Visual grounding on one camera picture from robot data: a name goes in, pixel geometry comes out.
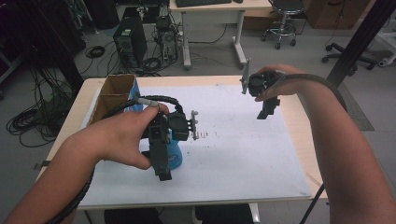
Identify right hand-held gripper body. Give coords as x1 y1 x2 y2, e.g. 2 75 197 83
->
241 58 285 97

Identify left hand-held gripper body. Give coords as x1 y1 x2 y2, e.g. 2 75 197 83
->
146 110 200 147

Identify blue bottle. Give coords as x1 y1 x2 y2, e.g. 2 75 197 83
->
167 129 184 172

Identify person's right hand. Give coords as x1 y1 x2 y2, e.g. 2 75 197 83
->
253 63 309 103

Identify person's left hand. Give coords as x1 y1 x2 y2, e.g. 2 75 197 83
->
66 104 171 171

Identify white table mat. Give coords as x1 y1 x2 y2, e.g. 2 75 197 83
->
78 83 313 209

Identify chrome stool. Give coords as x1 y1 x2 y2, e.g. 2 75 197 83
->
261 0 305 50

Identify cardboard box with blue side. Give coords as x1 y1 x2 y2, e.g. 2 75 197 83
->
88 73 145 126

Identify white desk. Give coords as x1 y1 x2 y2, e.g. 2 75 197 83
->
168 0 275 71

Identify black office chair base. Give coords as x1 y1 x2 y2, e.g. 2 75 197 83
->
321 42 378 72

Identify open-sided computer tower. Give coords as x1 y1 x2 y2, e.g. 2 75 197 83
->
154 14 179 64

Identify black keyboard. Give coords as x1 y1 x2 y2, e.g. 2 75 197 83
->
175 0 233 8

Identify black computer tower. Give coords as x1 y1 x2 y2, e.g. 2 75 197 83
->
112 16 149 68

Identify wooden cabinet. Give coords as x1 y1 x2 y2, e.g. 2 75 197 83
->
303 0 372 31

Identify grey tape strip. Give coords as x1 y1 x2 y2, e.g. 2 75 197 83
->
33 160 51 171

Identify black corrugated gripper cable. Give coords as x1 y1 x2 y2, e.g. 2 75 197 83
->
45 94 185 224

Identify black metal stand post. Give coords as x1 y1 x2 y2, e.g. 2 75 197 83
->
325 0 396 89

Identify small coil of black cable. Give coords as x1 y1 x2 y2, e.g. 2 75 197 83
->
84 45 106 60

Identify bundle of black floor cables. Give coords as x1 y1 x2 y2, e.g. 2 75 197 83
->
5 66 78 148

